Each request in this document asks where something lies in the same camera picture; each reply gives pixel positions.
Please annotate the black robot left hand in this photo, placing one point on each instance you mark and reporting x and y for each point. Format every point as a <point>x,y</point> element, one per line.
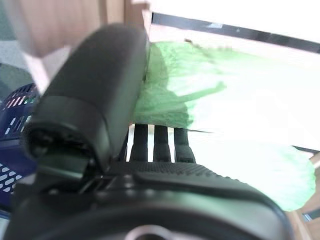
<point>95,100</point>

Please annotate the green white napa cabbage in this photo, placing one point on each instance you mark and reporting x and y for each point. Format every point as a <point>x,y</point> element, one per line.
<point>170,82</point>
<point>297,180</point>

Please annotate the blue plastic shopping basket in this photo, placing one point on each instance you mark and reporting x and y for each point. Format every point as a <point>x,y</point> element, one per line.
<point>10,150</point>

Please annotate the wooden slatted crate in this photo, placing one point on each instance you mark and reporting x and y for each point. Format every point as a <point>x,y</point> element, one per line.
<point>250,27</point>

